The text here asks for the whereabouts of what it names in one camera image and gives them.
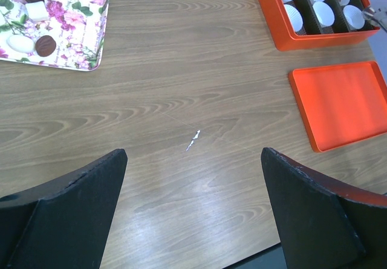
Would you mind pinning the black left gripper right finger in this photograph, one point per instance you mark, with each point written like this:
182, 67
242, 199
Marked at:
323, 222

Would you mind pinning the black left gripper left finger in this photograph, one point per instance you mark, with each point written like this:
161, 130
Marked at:
65, 222

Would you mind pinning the brown walnut chocolate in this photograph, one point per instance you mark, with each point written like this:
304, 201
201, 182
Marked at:
45, 46

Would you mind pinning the white square chocolate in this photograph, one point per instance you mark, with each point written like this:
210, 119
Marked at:
37, 11

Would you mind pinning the metal tongs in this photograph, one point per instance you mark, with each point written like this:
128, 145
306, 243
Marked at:
375, 16

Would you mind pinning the white oval chocolate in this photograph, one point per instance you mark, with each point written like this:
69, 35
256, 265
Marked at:
20, 43

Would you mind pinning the orange chocolate box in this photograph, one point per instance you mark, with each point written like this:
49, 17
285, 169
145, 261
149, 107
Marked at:
287, 40

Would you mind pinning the orange box lid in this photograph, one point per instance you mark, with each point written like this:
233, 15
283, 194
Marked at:
340, 104

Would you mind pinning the floral tray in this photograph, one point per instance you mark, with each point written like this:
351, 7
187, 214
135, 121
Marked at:
77, 27

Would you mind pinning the brown box insert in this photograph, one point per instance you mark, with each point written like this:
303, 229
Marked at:
312, 26

